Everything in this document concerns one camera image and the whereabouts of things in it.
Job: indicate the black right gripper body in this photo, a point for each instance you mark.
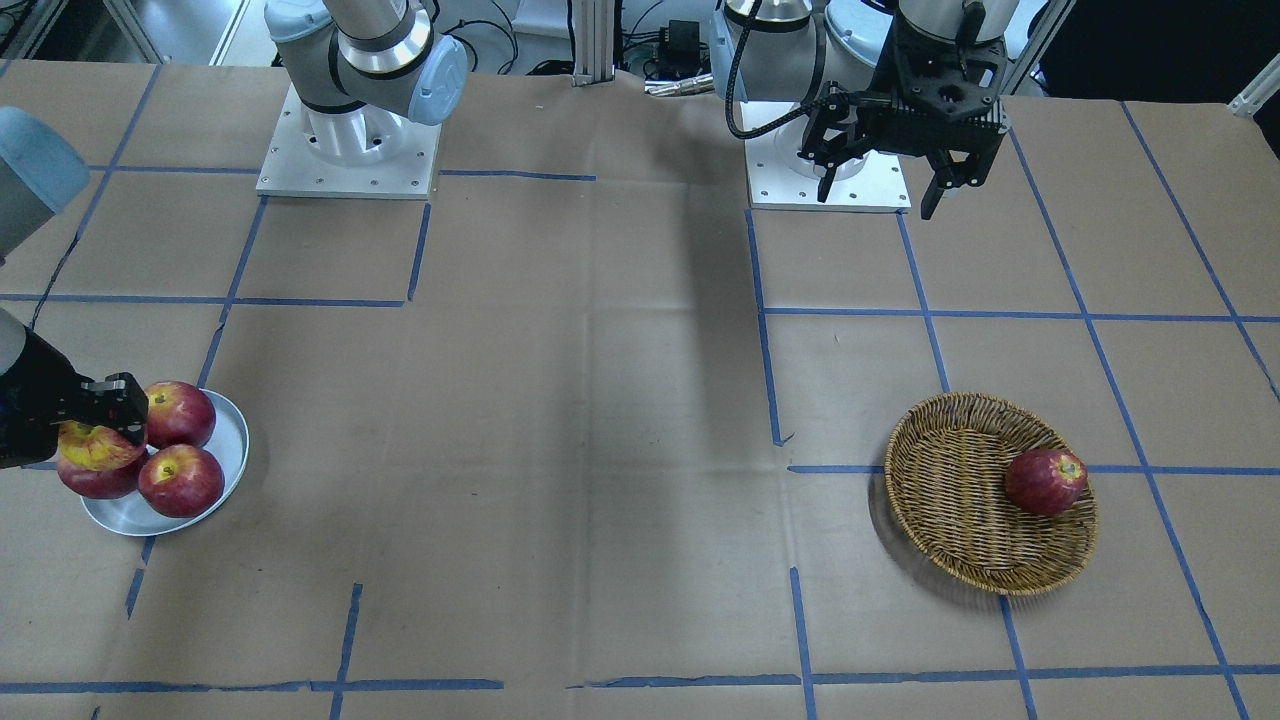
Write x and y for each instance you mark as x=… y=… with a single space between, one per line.
x=42 y=395

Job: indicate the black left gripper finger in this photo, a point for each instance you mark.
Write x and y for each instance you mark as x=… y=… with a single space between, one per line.
x=943 y=180
x=826 y=182

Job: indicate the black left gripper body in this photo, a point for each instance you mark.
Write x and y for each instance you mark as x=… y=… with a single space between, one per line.
x=838 y=123

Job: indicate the yellow red striped apple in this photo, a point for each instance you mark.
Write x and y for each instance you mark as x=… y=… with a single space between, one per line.
x=96 y=448

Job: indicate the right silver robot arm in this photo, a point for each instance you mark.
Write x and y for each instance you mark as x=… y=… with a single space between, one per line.
x=365 y=73

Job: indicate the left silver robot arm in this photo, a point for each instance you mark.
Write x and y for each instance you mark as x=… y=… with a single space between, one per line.
x=771 y=57

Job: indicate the red apple on plate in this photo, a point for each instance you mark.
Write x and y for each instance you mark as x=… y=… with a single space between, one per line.
x=178 y=414
x=181 y=481
x=100 y=484

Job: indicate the red apple on plate back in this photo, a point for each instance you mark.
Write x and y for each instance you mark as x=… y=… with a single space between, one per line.
x=178 y=414

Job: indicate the light grey plate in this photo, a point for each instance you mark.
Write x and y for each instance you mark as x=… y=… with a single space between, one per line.
x=130 y=515

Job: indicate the red apple on plate front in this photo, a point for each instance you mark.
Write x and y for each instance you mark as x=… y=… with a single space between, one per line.
x=181 y=481

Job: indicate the brown wicker basket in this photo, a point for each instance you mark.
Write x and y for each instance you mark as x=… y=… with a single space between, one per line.
x=944 y=472

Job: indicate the dark red apple in basket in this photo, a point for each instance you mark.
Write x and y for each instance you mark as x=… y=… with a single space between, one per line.
x=1045 y=481

